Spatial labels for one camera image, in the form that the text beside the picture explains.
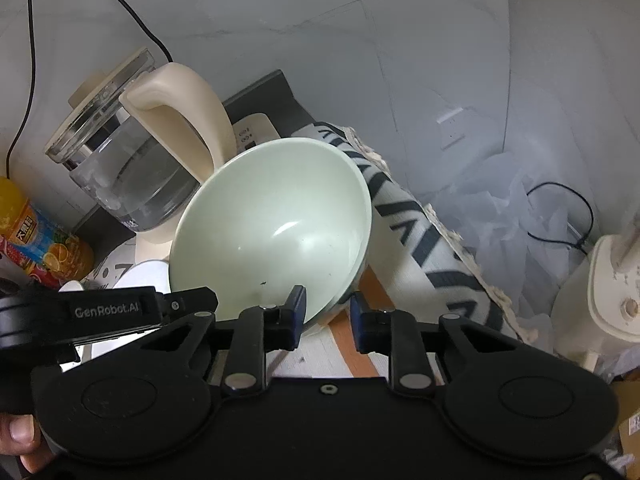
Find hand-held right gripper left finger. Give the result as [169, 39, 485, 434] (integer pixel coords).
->
[127, 285, 307, 395]

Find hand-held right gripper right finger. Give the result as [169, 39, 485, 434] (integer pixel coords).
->
[349, 291, 517, 392]

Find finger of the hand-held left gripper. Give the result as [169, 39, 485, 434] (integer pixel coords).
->
[156, 286, 220, 327]

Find beige bowl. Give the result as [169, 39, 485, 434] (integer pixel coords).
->
[300, 180, 376, 337]

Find pale green bowl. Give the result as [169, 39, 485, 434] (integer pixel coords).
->
[167, 139, 374, 324]

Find person's left hand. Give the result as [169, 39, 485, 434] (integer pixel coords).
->
[0, 402, 54, 476]

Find white bowl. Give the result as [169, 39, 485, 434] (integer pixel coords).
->
[112, 259, 172, 291]

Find blue orange snack can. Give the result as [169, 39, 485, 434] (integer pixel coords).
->
[0, 176, 95, 289]

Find patterned white cloth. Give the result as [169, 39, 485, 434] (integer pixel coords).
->
[75, 120, 526, 382]

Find white plastic bags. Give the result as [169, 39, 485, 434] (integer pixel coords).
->
[429, 150, 601, 357]

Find cream plastic appliance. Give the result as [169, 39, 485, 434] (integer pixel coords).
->
[550, 232, 640, 377]

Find cardboard box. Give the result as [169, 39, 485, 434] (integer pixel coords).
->
[594, 379, 640, 477]

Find glass kettle with cream handle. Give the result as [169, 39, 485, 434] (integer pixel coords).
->
[44, 47, 236, 234]

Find white wall socket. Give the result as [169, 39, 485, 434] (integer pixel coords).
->
[434, 106, 467, 150]

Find black cable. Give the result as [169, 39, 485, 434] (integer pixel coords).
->
[5, 0, 37, 177]
[94, 0, 174, 64]
[526, 182, 596, 257]

